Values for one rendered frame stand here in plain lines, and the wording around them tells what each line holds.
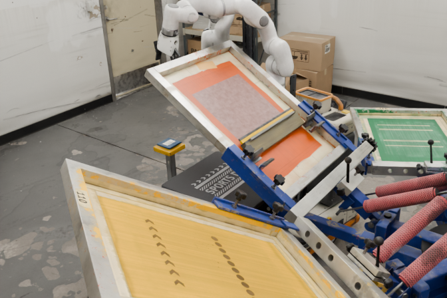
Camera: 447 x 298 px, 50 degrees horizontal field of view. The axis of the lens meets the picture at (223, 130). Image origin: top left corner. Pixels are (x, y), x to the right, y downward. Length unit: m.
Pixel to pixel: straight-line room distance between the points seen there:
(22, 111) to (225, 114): 3.77
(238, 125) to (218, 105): 0.13
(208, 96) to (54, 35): 3.73
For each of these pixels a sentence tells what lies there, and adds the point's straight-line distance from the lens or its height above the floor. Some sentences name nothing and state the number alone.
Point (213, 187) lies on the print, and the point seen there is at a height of 0.95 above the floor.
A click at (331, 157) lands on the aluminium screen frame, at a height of 1.15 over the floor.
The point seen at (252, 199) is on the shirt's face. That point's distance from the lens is 2.21.
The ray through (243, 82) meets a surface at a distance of 2.28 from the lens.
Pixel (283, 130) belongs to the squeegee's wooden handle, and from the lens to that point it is 2.10.
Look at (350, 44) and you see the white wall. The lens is 6.05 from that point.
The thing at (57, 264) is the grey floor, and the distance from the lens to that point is 3.58.
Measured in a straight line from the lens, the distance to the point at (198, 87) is 2.12.
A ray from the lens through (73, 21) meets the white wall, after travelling 5.79.
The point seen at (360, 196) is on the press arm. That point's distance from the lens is 2.01.
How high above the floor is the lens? 2.14
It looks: 24 degrees down
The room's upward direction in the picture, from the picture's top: 2 degrees counter-clockwise
